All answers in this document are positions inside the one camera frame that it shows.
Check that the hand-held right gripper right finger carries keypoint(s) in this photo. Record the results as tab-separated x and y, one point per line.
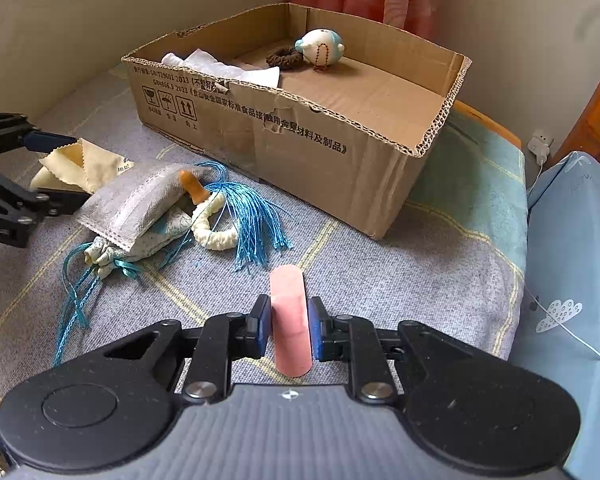
316	332

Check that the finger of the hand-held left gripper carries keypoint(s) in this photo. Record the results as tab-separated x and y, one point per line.
47	141
10	205

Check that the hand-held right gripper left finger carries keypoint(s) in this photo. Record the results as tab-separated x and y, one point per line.
262	325

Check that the yellow cleaning cloth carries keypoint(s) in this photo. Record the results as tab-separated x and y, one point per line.
100	162

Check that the brown cardboard box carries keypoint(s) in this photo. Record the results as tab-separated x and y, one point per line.
330	160

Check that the white cloth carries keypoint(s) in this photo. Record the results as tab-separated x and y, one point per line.
215	67

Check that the brown hair scrunchie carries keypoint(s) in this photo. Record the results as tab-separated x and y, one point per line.
275	60

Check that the white blue plush toy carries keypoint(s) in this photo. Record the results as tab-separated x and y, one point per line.
325	45

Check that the grey face mask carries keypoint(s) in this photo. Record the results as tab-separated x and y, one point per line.
130	200

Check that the blue thread tassel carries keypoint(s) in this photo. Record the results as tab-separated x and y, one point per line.
255	220

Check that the grey checked bed cover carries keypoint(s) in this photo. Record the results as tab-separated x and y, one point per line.
430	280

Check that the blue floral bed sheet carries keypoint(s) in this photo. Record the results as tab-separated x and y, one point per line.
570	240

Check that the wooden bed frame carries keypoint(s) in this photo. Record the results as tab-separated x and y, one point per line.
490	125

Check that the white wall charger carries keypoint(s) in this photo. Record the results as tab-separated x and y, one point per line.
540	145

